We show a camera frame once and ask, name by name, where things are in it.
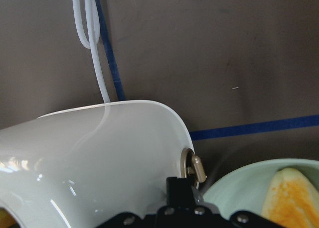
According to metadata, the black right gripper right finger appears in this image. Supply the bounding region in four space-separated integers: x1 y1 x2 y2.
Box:
229 210 282 228

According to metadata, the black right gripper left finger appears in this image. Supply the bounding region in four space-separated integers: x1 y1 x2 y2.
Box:
98 177 222 228

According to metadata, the white toaster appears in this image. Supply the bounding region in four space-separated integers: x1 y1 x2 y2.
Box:
0 100 206 228

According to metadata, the light green plate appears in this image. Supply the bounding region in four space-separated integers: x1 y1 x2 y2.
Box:
203 158 319 219

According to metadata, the bread slice on plate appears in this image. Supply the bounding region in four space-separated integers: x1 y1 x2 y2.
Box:
261 168 319 228

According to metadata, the white toaster power cable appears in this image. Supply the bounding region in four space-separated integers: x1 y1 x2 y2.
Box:
70 0 111 105

